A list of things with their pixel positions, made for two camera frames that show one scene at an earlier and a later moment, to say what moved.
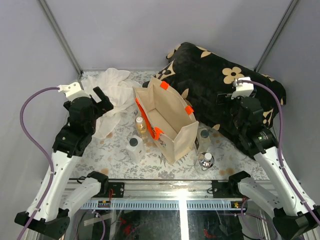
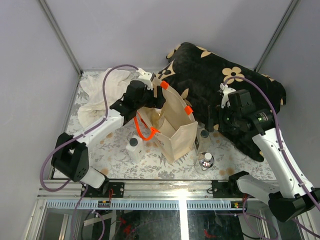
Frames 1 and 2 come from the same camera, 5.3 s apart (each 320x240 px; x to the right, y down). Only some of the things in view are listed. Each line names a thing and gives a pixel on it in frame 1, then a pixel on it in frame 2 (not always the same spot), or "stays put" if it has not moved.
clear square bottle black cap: (203, 140) stays put
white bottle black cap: (135, 147) stays put
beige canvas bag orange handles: (168, 116) stays put
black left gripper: (103, 106) → (157, 102)
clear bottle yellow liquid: (141, 129) → (157, 117)
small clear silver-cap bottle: (206, 161) stays put
